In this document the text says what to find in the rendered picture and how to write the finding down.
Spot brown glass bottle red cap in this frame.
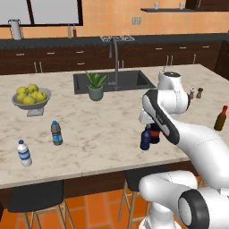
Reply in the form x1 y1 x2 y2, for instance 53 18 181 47
213 105 229 131

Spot grey fruit bowl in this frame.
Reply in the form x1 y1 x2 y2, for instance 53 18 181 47
11 87 52 117

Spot yellow-green apple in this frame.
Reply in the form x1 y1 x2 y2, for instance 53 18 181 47
27 83 39 94
35 90 48 103
15 86 30 96
22 96 37 106
15 93 28 104

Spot dark blue bottle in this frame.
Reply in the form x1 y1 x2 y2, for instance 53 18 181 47
140 128 152 151

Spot white plastic bottle blue cap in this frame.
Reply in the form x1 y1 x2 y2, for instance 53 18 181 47
16 139 33 167

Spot dark brown island base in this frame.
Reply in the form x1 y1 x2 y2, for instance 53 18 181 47
0 160 200 209

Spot dark wall shelf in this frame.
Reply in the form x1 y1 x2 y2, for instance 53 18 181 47
140 7 196 13

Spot window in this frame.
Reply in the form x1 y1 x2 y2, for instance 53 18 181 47
0 0 84 28

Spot dark brown wall cupboard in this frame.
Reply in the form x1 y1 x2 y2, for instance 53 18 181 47
185 0 229 13

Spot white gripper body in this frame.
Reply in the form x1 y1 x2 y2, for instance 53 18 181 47
138 107 155 125

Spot black sink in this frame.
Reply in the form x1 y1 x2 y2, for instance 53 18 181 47
72 69 157 96

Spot hob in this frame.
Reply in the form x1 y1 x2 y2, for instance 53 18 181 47
99 35 136 43

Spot green plant in grey pot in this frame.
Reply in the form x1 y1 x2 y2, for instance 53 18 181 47
85 71 108 102

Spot grey tap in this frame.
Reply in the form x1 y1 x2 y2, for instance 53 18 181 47
108 38 121 91

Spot dark brown cupboard run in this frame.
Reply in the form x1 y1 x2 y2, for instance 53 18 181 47
0 40 224 76

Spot black stool wooden legs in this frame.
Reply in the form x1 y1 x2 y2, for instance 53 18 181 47
117 164 170 229
7 180 76 229

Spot red and black bottle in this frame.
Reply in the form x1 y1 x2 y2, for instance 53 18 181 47
148 123 161 145

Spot grey jug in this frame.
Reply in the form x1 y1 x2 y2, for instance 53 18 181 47
7 18 23 41

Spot grey plastic bottle blue cap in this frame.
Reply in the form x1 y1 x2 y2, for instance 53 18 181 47
50 120 64 147

